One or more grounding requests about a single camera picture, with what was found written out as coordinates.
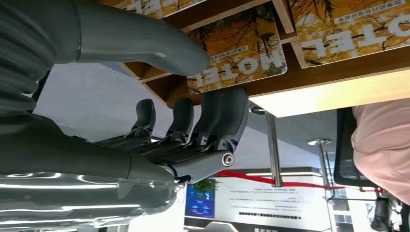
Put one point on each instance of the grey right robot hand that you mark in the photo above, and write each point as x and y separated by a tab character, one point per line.
80	160

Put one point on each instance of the yellow hotel key card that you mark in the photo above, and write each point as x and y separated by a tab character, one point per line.
153	8
243	48
352	28

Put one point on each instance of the wooden card holder tray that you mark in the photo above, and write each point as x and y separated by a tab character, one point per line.
284	19

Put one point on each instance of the person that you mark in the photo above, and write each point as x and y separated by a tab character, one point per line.
384	144

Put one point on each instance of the ribbed grey right arm sleeve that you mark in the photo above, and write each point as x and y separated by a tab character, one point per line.
22	48

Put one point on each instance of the green potted plant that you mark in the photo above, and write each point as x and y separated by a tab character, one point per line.
205	186

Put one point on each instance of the blue display screen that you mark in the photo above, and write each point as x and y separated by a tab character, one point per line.
200	206

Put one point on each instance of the white information sign board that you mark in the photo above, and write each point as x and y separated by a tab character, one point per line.
272	205

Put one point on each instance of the black office chair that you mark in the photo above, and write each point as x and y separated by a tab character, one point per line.
344	150

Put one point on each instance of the silver stanchion post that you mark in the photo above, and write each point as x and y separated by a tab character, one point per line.
273	147
322	163

